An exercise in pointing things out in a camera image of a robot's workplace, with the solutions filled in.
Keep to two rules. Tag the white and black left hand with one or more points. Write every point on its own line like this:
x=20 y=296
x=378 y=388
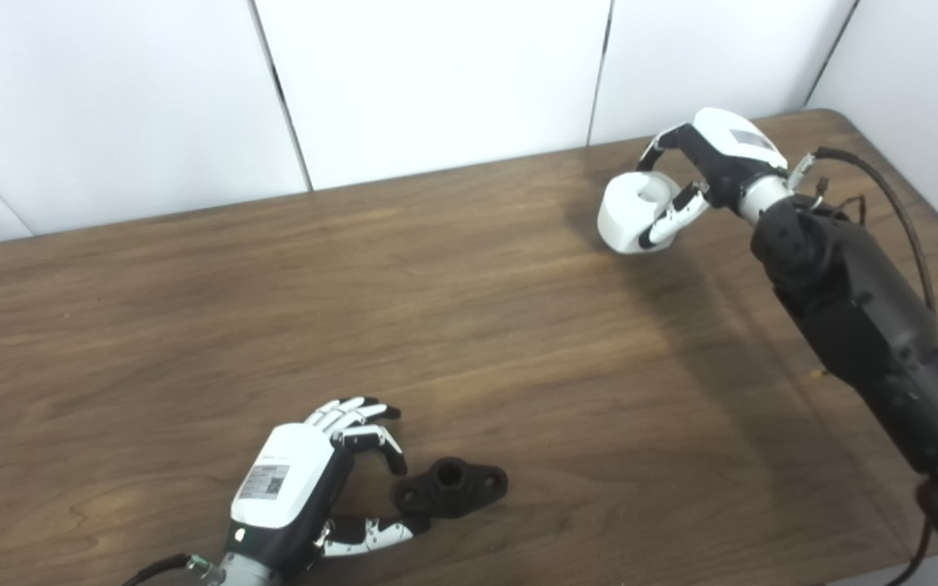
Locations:
x=282 y=480

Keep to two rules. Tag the white and black right hand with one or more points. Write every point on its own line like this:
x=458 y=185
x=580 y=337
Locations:
x=729 y=155

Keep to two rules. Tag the round white piece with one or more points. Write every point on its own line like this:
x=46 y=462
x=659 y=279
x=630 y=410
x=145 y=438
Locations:
x=624 y=216

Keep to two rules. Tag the black flanged holder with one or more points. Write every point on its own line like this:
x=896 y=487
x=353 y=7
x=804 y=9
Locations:
x=469 y=488

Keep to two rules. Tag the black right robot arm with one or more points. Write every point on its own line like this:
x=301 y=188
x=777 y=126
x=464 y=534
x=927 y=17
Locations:
x=868 y=325

